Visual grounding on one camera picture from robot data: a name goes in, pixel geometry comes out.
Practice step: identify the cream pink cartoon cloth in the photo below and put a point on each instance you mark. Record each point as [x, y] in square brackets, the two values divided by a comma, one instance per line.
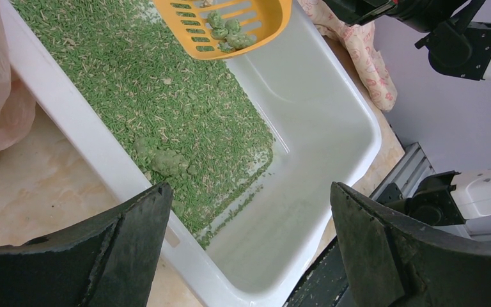
[359, 43]

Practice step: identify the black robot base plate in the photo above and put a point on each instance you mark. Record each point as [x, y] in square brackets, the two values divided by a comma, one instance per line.
[324, 283]

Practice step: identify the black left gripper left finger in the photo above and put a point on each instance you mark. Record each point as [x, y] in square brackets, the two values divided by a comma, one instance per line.
[109, 259]

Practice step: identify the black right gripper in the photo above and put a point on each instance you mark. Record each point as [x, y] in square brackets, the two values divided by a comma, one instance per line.
[420, 15]

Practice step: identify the green cat litter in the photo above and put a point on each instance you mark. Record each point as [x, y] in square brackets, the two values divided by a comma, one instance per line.
[182, 121]

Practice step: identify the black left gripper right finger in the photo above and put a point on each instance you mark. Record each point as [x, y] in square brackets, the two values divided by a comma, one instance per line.
[393, 260]

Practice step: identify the aluminium frame rail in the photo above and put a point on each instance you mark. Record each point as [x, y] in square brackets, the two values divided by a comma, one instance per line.
[410, 170]

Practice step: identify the white plastic litter box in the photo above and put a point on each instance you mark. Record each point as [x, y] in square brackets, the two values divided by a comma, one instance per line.
[325, 131]

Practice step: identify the yellow plastic litter scoop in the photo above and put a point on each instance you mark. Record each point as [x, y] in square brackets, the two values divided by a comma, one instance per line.
[188, 21]

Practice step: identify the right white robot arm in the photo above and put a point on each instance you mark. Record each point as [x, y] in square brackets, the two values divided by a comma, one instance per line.
[440, 52]

